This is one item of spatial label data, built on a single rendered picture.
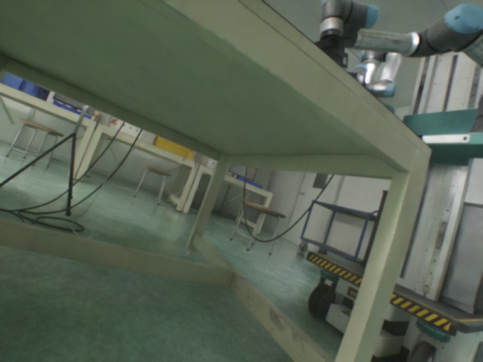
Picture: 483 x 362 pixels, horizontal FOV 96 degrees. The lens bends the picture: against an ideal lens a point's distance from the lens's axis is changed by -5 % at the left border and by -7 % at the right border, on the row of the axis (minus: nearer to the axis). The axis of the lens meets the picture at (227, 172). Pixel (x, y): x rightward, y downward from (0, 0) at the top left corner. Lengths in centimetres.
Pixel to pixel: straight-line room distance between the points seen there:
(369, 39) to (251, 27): 83
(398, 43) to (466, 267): 110
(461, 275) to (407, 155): 104
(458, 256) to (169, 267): 140
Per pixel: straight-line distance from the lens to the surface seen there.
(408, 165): 68
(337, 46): 96
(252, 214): 561
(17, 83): 370
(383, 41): 120
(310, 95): 43
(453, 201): 153
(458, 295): 163
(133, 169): 509
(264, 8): 42
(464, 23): 122
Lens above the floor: 46
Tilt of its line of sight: 5 degrees up
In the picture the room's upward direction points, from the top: 20 degrees clockwise
